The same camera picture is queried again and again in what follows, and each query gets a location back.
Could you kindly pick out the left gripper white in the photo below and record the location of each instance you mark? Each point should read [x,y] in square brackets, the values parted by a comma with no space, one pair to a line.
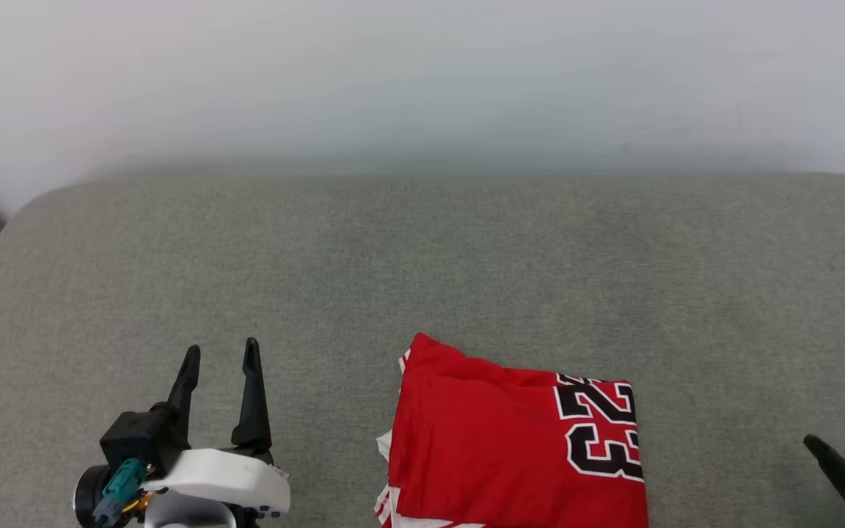
[224,477]

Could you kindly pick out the grey fabric sofa cushion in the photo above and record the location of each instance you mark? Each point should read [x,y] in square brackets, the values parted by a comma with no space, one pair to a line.
[466,257]

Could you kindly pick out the red number 23 jersey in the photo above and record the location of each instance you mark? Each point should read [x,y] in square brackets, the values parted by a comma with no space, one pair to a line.
[510,447]

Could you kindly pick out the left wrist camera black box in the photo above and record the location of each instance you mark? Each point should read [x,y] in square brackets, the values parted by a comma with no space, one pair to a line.
[140,440]

